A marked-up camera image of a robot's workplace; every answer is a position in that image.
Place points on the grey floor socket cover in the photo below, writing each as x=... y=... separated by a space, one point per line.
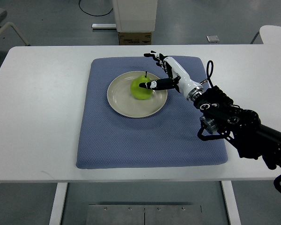
x=213 y=39

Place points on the aluminium rail on floor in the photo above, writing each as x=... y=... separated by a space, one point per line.
x=104 y=26

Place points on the right white table leg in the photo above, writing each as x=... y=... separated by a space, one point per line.
x=230 y=202

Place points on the brown cardboard box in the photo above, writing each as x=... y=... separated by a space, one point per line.
x=138 y=38

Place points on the left white table leg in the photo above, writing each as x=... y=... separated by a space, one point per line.
x=58 y=204

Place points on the blue textured mat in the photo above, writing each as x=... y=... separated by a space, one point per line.
x=168 y=138

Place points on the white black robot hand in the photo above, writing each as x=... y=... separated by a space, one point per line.
x=177 y=79

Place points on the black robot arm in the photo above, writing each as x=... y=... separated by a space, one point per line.
x=242 y=128

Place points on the white table leg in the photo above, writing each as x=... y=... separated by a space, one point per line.
x=58 y=204
x=230 y=202

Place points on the green pear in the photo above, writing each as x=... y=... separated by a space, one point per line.
x=138 y=92

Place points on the white machine base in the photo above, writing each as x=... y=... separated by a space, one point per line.
x=135 y=15

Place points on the beige round plate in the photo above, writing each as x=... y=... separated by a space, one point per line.
x=122 y=101

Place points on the white round side table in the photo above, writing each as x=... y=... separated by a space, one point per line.
x=270 y=34

